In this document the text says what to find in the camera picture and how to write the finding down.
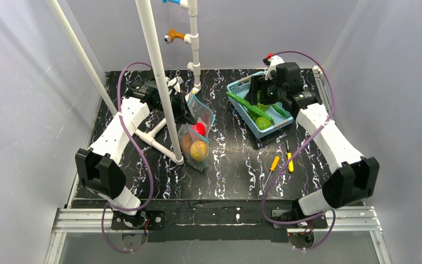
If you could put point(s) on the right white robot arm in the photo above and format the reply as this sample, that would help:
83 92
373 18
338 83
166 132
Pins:
353 176

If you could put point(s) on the red tomato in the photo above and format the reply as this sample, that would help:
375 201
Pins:
200 129

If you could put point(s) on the orange webcam on pipe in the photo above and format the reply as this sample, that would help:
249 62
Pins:
172 35

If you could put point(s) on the thin green bean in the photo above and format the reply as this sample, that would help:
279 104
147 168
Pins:
280 111

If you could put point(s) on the long green cucumber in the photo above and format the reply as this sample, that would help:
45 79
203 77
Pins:
250 107

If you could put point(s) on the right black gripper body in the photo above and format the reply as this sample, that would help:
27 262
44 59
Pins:
258 87

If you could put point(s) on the green grape bunch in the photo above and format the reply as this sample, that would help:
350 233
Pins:
263 107

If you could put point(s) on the yellow lemon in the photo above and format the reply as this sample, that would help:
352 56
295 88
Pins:
199 151

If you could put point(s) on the yellow handled screwdriver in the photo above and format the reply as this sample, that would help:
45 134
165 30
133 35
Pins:
290 166

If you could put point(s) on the orange handled screwdriver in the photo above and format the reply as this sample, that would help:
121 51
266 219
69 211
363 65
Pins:
272 168

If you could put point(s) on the light blue plastic basket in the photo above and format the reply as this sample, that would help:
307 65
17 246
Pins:
241 88

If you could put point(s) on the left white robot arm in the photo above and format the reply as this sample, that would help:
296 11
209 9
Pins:
98 167

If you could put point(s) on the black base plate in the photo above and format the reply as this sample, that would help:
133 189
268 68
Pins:
206 220

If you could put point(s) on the aluminium rail frame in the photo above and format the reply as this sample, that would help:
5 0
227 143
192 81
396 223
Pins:
348 219

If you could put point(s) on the clear zip top bag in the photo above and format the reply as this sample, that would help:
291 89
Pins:
202 114

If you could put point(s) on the blue clip on pipe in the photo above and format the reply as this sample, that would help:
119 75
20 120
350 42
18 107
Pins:
172 1

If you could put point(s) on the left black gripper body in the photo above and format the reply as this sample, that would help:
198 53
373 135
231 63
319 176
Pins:
181 104

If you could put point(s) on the light green vegetable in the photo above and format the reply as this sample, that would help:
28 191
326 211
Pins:
263 123

